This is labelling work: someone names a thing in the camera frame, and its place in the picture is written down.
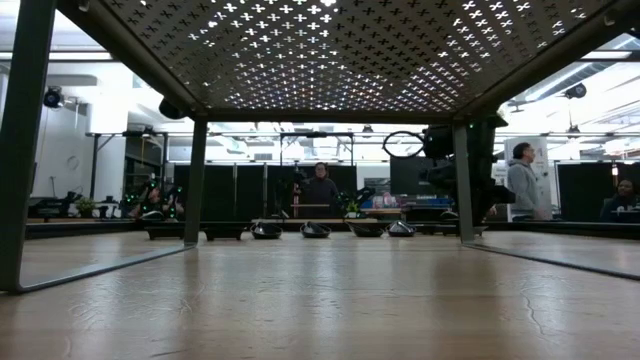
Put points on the grey perforated metal riser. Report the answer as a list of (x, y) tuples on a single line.
[(330, 60)]

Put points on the pink object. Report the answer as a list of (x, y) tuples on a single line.
[(387, 201)]

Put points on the small black square plate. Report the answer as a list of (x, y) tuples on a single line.
[(223, 233), (165, 232)]

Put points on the small green plant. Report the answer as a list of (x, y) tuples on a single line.
[(85, 206), (352, 209)]

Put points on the black round fixture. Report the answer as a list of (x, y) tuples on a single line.
[(576, 91), (53, 97)]

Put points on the person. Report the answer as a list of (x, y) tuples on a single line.
[(622, 202), (522, 185), (320, 192), (150, 200)]

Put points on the black teardrop plate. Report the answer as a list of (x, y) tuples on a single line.
[(400, 230), (315, 231), (266, 231), (366, 231)]

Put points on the black monitor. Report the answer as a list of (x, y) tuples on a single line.
[(405, 175)]

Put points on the black aluminium frame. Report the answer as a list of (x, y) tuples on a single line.
[(90, 229)]

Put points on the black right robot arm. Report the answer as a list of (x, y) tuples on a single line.
[(439, 142)]

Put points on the black partition wall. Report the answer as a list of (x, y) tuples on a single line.
[(225, 192), (580, 190)]

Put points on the black metal rig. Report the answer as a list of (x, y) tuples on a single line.
[(95, 165)]

